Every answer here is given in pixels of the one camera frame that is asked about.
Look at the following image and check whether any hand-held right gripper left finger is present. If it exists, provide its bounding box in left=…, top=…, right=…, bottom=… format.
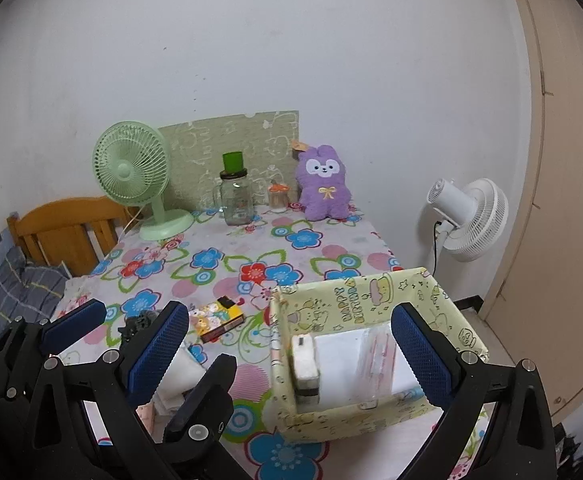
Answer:
left=24, top=301, right=189, bottom=480

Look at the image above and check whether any clear plastic packet red print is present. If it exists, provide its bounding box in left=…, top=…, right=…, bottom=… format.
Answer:
left=359, top=325, right=398, bottom=408

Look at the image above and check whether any glass jar with handle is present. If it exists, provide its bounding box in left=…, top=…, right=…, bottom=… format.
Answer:
left=212, top=171, right=255, bottom=226

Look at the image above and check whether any green desk fan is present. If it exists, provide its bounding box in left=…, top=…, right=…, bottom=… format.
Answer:
left=92, top=120, right=195, bottom=241

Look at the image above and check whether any cotton swab container orange lid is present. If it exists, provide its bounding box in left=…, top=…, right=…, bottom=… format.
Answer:
left=268, top=181, right=290, bottom=212

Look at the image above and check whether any white floor fan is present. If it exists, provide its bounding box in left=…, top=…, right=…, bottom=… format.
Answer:
left=427, top=177, right=509, bottom=263

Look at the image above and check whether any grey plaid pillow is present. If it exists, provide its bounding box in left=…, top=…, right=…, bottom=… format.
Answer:
left=0, top=247, right=72, bottom=336

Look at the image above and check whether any white fan cable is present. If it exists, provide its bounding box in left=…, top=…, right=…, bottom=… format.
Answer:
left=118, top=205, right=144, bottom=238

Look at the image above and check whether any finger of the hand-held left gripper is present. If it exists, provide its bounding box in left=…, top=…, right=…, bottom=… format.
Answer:
left=156, top=355, right=252, bottom=480
left=0, top=299, right=107, bottom=480

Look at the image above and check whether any floral tablecloth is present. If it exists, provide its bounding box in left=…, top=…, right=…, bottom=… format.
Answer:
left=51, top=202, right=492, bottom=480

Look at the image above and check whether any white block in box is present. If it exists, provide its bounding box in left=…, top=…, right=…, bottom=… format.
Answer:
left=291, top=334, right=321, bottom=408

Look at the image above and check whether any beige door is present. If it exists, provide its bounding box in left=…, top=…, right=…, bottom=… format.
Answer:
left=481, top=0, right=583, bottom=416

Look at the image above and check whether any black fan cable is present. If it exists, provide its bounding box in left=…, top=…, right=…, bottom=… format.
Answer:
left=431, top=220, right=445, bottom=275

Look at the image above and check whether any yellow printed storage box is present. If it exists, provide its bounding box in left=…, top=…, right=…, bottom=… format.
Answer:
left=270, top=267, right=489, bottom=443

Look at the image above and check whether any wooden headboard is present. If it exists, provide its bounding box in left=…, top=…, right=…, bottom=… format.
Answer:
left=6, top=197, right=142, bottom=278

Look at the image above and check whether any green patterned board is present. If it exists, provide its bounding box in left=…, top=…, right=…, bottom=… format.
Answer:
left=158, top=111, right=301, bottom=211

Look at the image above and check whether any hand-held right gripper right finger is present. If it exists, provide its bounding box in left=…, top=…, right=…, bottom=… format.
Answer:
left=392, top=302, right=557, bottom=480

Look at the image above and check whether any purple plush toy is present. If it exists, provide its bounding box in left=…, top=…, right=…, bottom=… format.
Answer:
left=291, top=141, right=353, bottom=222

